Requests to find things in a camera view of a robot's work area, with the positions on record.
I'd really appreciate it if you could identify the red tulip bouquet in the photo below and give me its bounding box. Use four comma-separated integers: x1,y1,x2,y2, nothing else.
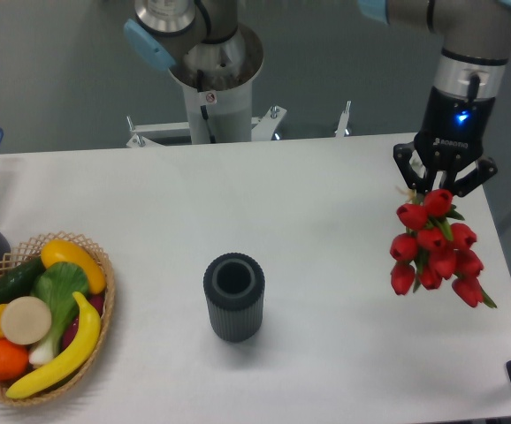
389,189,497,309

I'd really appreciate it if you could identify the yellow squash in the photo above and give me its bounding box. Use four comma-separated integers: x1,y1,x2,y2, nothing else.
40,239,106,295

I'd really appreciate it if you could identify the woven wicker basket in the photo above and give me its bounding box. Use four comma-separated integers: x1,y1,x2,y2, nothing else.
0,231,116,407

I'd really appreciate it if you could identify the orange fruit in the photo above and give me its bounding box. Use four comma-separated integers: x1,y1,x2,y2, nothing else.
0,338,28,382

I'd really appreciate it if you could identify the dark grey ribbed vase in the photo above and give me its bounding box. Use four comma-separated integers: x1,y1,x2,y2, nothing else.
203,253,265,343

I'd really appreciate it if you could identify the dark red vegetable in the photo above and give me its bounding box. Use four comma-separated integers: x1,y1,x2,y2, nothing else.
61,294,104,351

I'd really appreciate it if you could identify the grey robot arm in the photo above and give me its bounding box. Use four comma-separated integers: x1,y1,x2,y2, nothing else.
123,1,511,197

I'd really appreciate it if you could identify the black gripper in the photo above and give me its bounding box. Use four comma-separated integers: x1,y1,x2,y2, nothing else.
393,87,498,197

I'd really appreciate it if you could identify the green bok choy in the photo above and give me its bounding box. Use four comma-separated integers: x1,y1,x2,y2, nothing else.
29,261,89,367

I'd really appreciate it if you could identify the green cucumber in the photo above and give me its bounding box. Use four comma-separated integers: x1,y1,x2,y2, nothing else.
0,256,45,305

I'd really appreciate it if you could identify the yellow banana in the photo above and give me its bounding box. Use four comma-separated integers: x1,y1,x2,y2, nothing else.
5,291,101,400

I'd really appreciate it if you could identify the beige round disc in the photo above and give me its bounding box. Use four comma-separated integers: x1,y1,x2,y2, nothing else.
0,296,52,345

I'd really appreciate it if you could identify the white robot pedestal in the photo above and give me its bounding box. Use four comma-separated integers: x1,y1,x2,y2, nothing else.
124,19,287,145

